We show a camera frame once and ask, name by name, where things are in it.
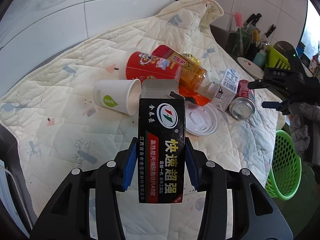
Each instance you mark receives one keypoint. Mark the white ceramic plate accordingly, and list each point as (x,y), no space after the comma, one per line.
(250,68)

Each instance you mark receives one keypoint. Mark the steel bowl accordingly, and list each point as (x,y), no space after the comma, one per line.
(285,48)

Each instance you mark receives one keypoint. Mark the cream quilted mat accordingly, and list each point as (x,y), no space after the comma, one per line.
(52,115)

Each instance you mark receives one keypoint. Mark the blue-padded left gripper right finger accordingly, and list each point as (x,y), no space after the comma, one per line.
(192,164)

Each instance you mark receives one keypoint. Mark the grey gloved right hand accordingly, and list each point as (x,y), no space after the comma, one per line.
(304,127)

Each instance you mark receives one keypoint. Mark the pink bottle brush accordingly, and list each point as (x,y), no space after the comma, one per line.
(238,22)

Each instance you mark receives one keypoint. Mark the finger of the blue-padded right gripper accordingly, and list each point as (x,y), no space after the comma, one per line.
(257,84)
(282,107)

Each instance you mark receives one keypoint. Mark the black-handled knife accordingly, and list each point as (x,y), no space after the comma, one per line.
(252,20)
(270,31)

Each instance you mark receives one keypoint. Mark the amber tea bottle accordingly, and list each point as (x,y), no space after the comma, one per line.
(192,77)

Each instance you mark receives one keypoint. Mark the yellow crinkled wrapper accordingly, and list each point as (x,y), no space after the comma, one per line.
(192,58)

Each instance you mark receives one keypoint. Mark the red soda can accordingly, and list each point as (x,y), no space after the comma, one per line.
(242,107)

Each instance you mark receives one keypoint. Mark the black glue carton box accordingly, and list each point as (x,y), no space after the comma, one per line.
(161,140)

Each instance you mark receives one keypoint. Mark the green dish rack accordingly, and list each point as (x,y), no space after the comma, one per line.
(275,59)

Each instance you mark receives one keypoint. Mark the green plastic basket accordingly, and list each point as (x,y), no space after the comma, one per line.
(285,174)

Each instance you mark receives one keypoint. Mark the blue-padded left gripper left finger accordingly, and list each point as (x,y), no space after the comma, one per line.
(129,163)

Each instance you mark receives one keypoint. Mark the white paper cup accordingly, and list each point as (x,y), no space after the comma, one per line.
(118,95)

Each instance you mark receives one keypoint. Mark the red cartoon plastic cup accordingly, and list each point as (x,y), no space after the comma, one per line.
(145,66)

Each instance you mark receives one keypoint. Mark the orange snack wrapper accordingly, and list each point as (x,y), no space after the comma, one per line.
(193,96)

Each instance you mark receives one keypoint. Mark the white milk carton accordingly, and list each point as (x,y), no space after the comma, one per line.
(226,90)

